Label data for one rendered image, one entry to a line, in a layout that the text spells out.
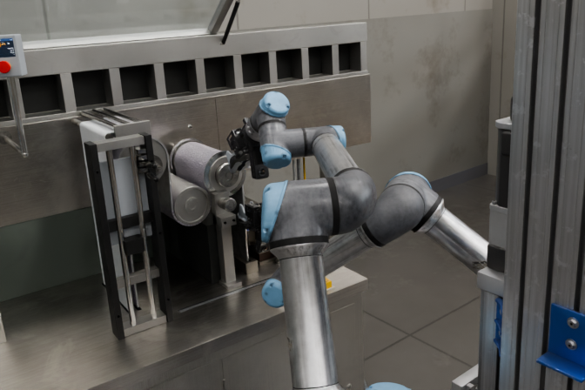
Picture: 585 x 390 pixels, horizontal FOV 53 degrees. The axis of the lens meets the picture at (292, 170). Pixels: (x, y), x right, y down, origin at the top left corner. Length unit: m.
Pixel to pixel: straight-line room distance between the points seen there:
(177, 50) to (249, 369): 1.07
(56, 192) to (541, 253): 1.48
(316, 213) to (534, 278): 0.39
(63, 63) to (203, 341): 0.94
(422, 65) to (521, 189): 4.27
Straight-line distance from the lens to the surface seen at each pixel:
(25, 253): 2.06
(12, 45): 1.61
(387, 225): 1.43
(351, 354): 2.03
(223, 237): 1.85
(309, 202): 1.12
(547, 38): 0.93
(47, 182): 2.00
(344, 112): 2.51
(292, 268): 1.12
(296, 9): 4.27
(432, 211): 1.53
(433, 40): 5.32
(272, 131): 1.51
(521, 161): 0.98
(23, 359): 1.75
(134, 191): 1.63
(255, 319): 1.71
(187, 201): 1.81
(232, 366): 1.76
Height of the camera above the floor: 1.75
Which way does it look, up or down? 16 degrees down
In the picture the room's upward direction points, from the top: 3 degrees counter-clockwise
